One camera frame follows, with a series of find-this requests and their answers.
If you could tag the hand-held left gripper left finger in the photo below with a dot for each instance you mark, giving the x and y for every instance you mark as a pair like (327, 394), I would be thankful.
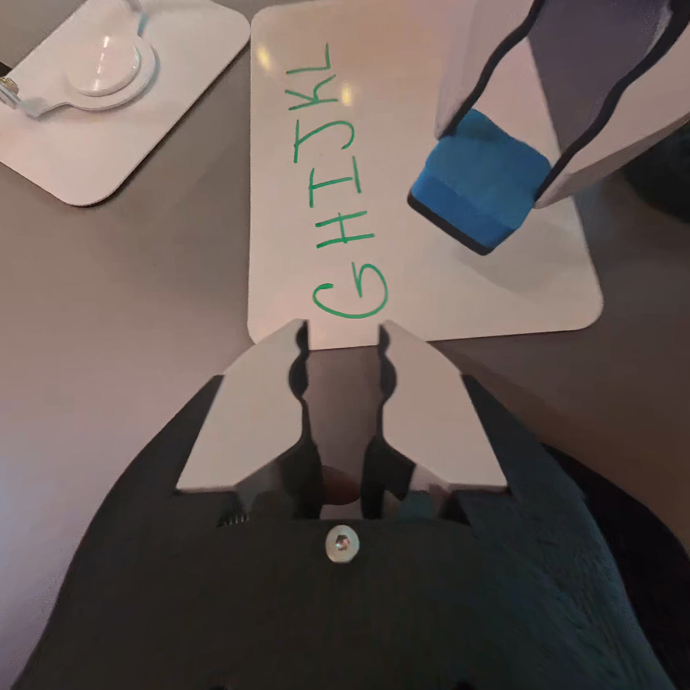
(248, 420)

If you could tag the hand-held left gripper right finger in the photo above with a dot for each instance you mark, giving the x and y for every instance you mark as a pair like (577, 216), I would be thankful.
(436, 420)

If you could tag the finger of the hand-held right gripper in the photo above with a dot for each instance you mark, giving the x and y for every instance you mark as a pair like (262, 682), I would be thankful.
(474, 43)
(636, 135)

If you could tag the blue whiteboard eraser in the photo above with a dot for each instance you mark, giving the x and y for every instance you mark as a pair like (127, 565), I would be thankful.
(480, 178)

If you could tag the white whiteboard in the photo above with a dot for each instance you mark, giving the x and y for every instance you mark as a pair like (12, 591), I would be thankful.
(431, 280)

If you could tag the person's dark clothing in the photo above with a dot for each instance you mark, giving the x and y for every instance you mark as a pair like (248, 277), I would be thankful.
(647, 539)

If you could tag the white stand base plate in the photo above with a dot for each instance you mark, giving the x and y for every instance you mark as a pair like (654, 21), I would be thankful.
(108, 118)

